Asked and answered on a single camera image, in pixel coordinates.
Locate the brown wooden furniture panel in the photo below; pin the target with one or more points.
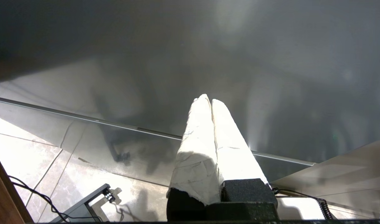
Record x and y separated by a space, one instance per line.
1 202

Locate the stainless steel appliance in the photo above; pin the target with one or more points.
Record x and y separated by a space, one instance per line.
177 46

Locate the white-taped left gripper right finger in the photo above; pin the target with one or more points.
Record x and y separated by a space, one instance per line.
233 155

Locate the beige cabinet panel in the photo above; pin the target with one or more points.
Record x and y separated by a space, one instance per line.
348 175

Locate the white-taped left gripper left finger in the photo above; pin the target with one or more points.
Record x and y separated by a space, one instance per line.
197 149

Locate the grey metal stand leg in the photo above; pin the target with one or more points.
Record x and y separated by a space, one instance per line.
87 200

